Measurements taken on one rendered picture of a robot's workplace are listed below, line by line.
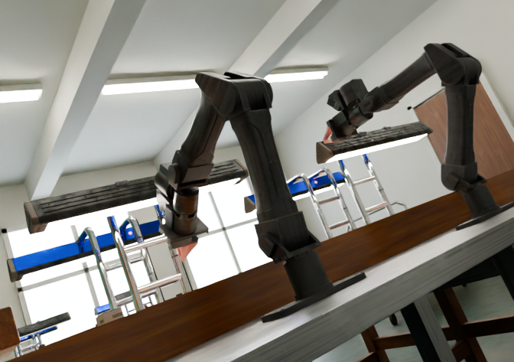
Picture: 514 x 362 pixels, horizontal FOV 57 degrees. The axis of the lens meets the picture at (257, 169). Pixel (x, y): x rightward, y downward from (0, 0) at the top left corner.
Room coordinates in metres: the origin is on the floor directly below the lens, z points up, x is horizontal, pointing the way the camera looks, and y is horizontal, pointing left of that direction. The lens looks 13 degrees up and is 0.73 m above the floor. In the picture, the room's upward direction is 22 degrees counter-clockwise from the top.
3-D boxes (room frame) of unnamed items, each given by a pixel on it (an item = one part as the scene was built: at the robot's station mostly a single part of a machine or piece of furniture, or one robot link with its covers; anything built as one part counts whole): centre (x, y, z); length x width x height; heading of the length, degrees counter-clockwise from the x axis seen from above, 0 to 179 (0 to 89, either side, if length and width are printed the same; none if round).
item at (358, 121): (1.37, -0.35, 1.08); 0.07 x 0.06 x 0.07; 38
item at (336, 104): (1.42, -0.31, 1.13); 0.07 x 0.06 x 0.11; 128
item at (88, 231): (1.65, 0.58, 0.90); 0.20 x 0.19 x 0.45; 127
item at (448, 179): (1.21, -0.47, 0.77); 0.09 x 0.06 x 0.06; 128
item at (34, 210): (1.26, 0.30, 1.08); 0.62 x 0.08 x 0.07; 127
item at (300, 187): (2.29, -0.15, 1.08); 0.62 x 0.08 x 0.07; 127
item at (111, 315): (0.88, 0.35, 0.77); 0.06 x 0.04 x 0.02; 37
